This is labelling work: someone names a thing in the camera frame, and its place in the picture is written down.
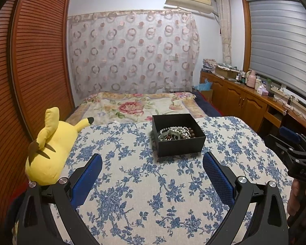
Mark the wooden louvered wardrobe door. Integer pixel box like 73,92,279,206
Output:
0,0,75,210

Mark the dark blue bedsheet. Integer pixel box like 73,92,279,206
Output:
192,92,223,118

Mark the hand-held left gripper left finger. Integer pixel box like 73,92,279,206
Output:
17,154,103,245

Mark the pink floral bedspread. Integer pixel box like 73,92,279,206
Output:
65,91,204,127

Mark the yellow plush toy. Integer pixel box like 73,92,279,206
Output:
25,107,95,185

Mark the cream lace window curtain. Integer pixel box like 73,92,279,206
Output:
215,0,232,65

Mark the white pearl necklace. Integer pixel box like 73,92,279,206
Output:
160,126,192,139

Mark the black cable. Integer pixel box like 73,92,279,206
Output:
273,94,305,116

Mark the blue floral blanket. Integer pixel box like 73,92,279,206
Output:
11,116,295,245

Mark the pile of mixed jewelry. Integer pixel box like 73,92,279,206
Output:
158,126,195,141

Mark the stack of patterned cloth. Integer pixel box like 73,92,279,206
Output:
202,58,217,72

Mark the black jewelry box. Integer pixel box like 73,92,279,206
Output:
152,113,206,157

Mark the flat cardboard box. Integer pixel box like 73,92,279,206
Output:
214,65,241,79

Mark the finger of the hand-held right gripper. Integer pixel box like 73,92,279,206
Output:
279,126,302,145
264,134,296,160

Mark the light blue plastic bag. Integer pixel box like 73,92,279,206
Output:
197,79,213,91

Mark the grey window blind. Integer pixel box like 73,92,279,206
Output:
246,0,306,102

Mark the person's right hand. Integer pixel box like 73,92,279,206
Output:
288,181,306,216

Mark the wooden cabinet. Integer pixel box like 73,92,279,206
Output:
199,71,306,138

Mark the pink kettle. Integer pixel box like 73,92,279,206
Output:
245,70,257,88

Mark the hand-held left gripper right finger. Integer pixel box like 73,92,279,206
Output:
202,151,290,245

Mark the pale green jade bangle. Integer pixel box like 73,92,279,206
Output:
160,130,180,140

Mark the circle-patterned sheer curtain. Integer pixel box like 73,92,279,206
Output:
68,10,201,100

